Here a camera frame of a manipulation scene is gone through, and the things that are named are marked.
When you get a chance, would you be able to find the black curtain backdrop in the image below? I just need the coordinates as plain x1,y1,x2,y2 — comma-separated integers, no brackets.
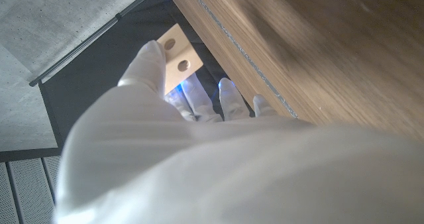
38,0,256,148

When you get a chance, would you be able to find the black backdrop stand pole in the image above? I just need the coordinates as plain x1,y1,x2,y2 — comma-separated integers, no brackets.
28,0,162,87

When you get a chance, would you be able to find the small wooden block with holes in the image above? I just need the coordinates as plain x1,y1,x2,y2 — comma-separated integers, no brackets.
156,23,204,95

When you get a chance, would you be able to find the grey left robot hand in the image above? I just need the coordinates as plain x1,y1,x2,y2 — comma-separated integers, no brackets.
54,40,424,224

